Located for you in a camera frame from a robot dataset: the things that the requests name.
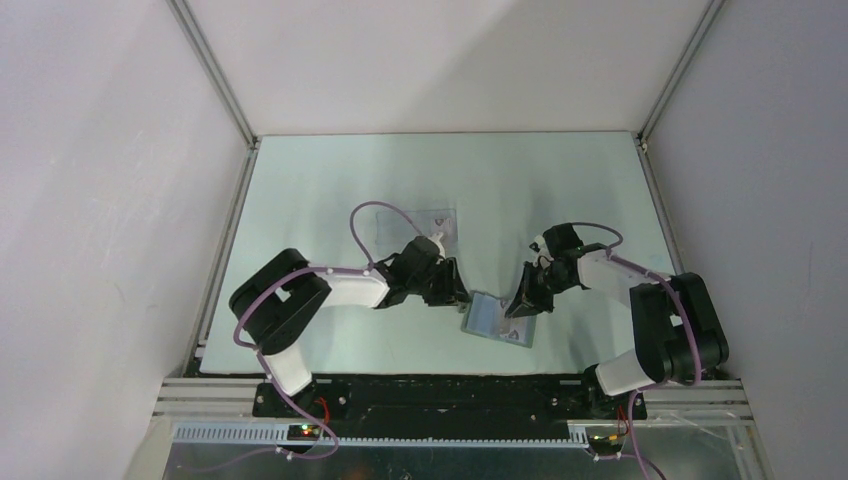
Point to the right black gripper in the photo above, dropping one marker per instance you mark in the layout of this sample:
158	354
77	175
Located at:
527	300

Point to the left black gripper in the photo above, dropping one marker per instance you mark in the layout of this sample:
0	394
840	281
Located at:
452	291

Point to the blue card wallet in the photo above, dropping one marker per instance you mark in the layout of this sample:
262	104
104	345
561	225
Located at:
485	317

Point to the clear acrylic card holder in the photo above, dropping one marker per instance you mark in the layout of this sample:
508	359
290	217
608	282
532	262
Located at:
393	231

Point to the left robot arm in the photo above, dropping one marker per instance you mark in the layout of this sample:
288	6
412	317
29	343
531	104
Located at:
303	320

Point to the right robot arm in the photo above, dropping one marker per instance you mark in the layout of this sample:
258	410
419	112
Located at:
676	330

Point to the stack of VIP cards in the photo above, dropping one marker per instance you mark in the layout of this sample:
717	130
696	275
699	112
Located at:
448	225

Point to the right controller board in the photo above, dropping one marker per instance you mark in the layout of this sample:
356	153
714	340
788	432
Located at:
606	447

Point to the controller board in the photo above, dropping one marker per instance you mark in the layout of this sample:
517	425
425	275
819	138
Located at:
606	447
303	432

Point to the left controller board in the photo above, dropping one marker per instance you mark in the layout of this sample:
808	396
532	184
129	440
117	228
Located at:
303	432

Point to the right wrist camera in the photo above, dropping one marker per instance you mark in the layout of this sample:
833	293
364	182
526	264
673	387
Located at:
539	247

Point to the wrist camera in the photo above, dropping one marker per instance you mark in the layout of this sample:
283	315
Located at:
539	247
437	240

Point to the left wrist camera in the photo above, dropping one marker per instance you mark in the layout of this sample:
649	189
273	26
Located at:
437	240

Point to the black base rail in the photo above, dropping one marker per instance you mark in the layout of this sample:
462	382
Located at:
463	407

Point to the white slotted cable duct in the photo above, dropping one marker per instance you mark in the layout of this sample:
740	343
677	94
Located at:
282	435

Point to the right aluminium frame post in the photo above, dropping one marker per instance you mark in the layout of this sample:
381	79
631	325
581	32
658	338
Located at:
680	68

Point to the aluminium frame post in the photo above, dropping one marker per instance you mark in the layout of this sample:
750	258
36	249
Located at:
190	26
680	68

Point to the left aluminium frame post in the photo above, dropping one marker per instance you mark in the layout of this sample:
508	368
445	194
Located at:
190	26

